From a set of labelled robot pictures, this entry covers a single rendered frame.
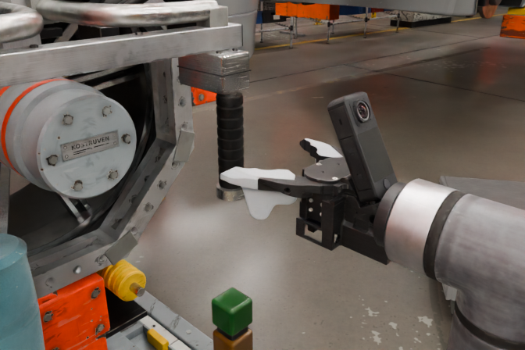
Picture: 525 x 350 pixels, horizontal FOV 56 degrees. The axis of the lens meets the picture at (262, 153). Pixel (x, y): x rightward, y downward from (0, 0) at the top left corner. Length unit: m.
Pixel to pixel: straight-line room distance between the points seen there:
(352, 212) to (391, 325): 1.14
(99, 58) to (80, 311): 0.47
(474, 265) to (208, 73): 0.38
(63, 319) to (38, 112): 0.38
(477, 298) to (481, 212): 0.08
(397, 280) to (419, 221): 1.40
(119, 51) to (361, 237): 0.33
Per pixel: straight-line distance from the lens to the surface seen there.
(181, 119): 0.88
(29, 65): 0.53
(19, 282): 0.68
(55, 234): 0.94
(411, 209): 0.49
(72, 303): 0.88
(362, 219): 0.55
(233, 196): 0.69
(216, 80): 0.63
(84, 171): 0.63
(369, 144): 0.53
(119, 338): 1.30
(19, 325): 0.70
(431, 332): 1.69
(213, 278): 1.83
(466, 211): 0.49
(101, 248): 0.87
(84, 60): 0.55
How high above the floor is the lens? 1.06
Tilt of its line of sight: 21 degrees down
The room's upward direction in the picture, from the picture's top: straight up
